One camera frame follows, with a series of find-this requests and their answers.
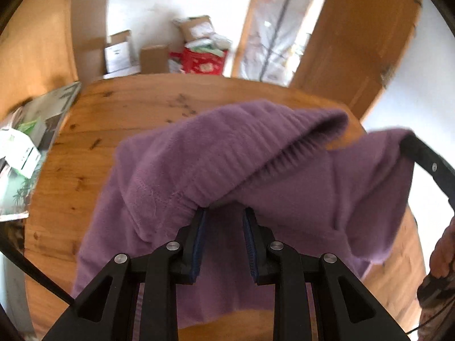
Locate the person's right forearm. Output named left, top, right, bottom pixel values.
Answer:
left=419, top=300, right=455, bottom=341

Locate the green and white carton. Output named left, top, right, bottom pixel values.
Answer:
left=0, top=127, right=42, bottom=179

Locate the open labelled cardboard box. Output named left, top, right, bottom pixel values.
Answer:
left=173, top=15, right=216, bottom=43

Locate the wooden door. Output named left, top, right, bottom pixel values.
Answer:
left=289, top=0, right=424, bottom=120

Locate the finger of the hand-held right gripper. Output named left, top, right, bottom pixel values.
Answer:
left=400, top=136, right=455, bottom=218

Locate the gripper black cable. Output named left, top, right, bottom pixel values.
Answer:
left=0, top=225, right=76, bottom=307
left=408, top=321, right=432, bottom=334

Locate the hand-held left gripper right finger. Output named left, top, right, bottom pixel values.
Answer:
left=243, top=208, right=411, bottom=341

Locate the person's right hand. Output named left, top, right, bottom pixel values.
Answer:
left=428, top=217, right=455, bottom=280

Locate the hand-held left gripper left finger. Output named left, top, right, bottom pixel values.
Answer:
left=43, top=208, right=209, bottom=341

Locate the wooden wardrobe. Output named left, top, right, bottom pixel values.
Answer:
left=0, top=0, right=79, bottom=123

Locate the printed folding table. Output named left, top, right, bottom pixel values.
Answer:
left=0, top=81, right=83, bottom=221

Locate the doorway with plastic curtain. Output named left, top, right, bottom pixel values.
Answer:
left=231, top=0, right=323, bottom=86

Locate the red printed bag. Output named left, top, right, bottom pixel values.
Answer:
left=170, top=47, right=229, bottom=77

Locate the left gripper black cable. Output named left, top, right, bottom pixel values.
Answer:
left=0, top=225, right=76, bottom=307

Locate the closed brown cardboard box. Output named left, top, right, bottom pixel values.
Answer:
left=139, top=45, right=170, bottom=75

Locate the flat cardboard sheet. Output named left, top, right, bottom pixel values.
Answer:
left=76, top=37, right=107, bottom=81

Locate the purple fleece garment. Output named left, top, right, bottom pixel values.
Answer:
left=71, top=100, right=416, bottom=329

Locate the open white box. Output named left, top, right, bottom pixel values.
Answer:
left=104, top=30, right=140, bottom=76

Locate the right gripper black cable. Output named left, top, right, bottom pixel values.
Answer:
left=408, top=321, right=432, bottom=334

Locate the pile of white green packets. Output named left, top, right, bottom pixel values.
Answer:
left=185, top=34, right=232, bottom=57

